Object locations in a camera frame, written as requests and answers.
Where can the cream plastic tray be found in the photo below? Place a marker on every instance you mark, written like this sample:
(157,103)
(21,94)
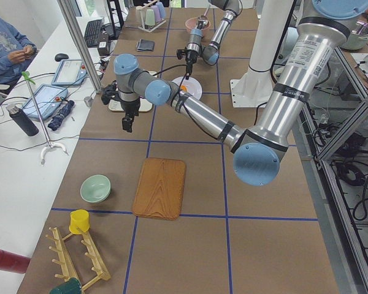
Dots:
(145,105)

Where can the wooden tray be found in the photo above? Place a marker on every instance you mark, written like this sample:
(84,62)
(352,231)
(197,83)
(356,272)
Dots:
(159,193)

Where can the white plate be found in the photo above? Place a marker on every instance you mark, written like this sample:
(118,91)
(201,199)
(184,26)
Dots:
(193,86)

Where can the pink bowl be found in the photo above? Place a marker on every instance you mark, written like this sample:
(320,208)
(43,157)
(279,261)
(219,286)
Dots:
(191,24)

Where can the metal scoop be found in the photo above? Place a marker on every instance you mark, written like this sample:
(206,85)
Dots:
(202,20)

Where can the dark folded cloth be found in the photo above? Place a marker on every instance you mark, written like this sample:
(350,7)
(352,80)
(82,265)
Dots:
(145,45)

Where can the white cup rack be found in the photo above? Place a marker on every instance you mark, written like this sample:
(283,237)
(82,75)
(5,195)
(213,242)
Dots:
(140,14)

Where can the purple cup on rack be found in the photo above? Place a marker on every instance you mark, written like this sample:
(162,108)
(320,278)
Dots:
(159,11)

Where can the green cup on rack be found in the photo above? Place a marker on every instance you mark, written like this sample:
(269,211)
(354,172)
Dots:
(150,18)

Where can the folded navy umbrella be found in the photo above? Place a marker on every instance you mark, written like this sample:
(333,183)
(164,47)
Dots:
(58,119)

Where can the far blue teach pendant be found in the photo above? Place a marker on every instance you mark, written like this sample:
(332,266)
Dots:
(70,72)

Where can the blue teach pendant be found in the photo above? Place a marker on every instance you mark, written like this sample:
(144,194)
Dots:
(48,98)
(70,72)

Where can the green bowl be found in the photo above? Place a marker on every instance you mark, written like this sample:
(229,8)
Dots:
(95,189)

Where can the black box on desk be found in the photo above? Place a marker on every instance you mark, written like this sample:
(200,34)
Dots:
(104,48)

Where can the near blue teach pendant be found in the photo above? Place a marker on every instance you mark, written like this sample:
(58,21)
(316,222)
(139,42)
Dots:
(48,98)

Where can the black computer mouse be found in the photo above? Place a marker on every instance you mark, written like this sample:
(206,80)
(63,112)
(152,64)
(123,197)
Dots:
(61,56)

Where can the black keyboard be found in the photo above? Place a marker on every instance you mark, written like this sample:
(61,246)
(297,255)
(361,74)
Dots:
(92,32)

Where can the yellow cup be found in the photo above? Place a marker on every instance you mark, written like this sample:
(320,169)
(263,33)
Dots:
(79,221)

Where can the black water bottle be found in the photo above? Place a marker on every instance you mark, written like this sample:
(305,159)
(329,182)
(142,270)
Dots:
(22,120)

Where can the white stand with green clip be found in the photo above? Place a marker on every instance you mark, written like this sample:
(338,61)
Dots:
(50,144)

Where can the person in blue hoodie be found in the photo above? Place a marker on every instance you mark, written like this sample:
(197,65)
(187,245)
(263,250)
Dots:
(16,53)

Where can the wooden cup rack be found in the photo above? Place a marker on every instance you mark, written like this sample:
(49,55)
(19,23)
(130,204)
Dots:
(78,258)

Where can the steel pot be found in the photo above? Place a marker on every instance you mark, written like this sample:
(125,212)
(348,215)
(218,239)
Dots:
(358,37)

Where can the dark green cup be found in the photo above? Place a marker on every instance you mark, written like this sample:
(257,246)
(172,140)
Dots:
(72,286)

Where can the red cylinder cup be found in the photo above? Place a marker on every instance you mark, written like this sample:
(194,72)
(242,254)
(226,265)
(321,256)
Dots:
(13,263)

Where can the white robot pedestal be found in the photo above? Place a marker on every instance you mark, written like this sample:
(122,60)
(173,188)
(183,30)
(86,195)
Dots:
(255,86)

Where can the aluminium frame post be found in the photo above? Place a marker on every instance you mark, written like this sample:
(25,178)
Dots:
(77,36)

